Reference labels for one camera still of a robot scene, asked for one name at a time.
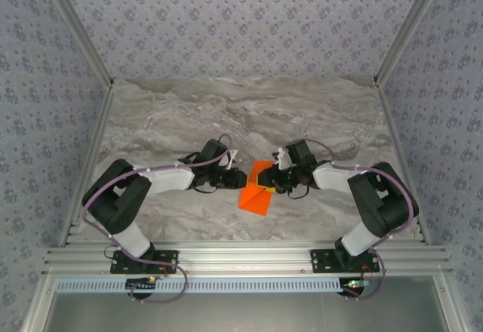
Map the aluminium frame post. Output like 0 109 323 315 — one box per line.
37 0 115 90
373 0 452 88

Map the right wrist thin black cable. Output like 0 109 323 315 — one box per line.
288 184 309 200

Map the grey metal sheet panel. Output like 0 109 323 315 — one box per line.
41 292 450 332

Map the orange square paper sheet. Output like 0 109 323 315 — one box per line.
238 160 278 217

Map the aluminium table side rail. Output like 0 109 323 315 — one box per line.
375 81 433 245
58 82 115 248

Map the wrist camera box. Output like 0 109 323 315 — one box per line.
272 140 318 170
198 139 240 170

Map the slotted pale cable duct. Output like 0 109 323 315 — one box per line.
55 278 345 294

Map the long aluminium base rail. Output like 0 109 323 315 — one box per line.
40 244 454 275

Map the short aluminium frame rail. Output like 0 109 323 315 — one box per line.
433 274 471 332
20 274 57 332

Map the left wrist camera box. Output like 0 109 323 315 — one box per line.
198 139 240 170

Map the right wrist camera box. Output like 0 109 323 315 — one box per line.
272 140 318 170

